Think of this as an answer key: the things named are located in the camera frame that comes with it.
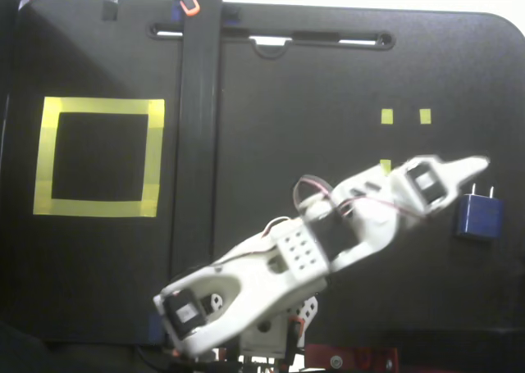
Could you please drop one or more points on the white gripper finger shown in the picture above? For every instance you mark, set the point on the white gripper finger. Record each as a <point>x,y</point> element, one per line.
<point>467,167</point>

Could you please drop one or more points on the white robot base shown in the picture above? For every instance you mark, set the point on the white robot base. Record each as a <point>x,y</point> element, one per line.
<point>262,341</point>

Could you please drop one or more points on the blue white charger block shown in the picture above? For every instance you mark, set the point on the blue white charger block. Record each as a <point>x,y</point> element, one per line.
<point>480,219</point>

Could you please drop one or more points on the long black flat bar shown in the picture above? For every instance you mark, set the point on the long black flat bar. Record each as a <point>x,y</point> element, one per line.
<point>197,102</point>

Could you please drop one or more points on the blue tape piece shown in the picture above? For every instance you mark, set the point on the blue tape piece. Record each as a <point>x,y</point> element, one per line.
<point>177,12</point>
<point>152,328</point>

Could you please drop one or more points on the small yellow tape marker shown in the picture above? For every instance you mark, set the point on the small yellow tape marker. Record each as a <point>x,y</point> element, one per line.
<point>425,116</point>
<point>386,116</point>
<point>385,165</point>

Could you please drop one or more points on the yellow tape square outline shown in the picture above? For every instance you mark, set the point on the yellow tape square outline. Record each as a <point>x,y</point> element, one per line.
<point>98,105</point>

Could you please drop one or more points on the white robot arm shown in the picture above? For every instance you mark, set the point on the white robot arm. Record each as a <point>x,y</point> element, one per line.
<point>254,283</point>

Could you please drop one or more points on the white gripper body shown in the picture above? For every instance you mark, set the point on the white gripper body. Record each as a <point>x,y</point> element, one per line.
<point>426,183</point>

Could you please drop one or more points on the red triangular bracket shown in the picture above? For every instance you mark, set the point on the red triangular bracket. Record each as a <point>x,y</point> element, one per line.
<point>357,354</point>

